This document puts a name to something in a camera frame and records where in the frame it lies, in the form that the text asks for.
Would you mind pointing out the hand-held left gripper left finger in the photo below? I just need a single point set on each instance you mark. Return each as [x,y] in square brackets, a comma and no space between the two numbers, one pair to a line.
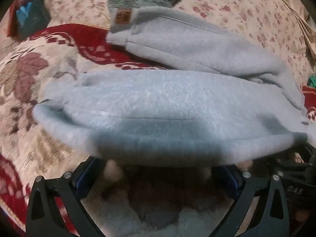
[85,176]

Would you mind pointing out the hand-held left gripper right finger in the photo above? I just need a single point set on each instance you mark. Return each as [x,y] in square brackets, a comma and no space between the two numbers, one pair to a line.
[230,180]

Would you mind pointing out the light grey fleece pants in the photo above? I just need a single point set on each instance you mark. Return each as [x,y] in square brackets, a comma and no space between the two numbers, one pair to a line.
[160,108]

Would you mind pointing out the green cloth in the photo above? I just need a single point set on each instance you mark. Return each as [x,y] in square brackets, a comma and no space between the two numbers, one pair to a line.
[312,81]

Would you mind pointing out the red patterned blanket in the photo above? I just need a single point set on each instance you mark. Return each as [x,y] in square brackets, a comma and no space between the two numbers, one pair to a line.
[27,79]

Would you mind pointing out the blue bag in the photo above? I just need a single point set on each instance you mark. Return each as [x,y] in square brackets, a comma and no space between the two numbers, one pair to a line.
[32,17]

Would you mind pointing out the cream floral duvet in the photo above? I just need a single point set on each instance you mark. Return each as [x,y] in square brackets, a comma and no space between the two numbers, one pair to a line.
[246,12]

